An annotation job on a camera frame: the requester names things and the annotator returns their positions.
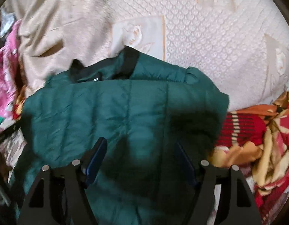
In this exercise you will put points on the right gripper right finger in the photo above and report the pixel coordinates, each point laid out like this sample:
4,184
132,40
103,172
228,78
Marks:
236,202

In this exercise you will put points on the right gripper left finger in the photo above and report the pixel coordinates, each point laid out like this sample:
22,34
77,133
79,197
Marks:
57,196

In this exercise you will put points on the green quilted puffer jacket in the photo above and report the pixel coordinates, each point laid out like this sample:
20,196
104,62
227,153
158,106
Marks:
142,106

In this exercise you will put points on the white floral fleece blanket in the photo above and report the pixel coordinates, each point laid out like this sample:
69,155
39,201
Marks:
11,145

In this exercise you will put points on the orange yellow red blanket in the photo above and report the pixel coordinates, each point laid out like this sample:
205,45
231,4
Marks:
266,166

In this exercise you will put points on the red striped knit garment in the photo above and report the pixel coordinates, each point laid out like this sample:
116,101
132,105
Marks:
239,128

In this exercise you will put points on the pink penguin print garment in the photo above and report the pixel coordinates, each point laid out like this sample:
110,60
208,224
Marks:
8,67

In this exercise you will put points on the cream patterned quilt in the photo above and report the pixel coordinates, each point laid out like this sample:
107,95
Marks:
241,45

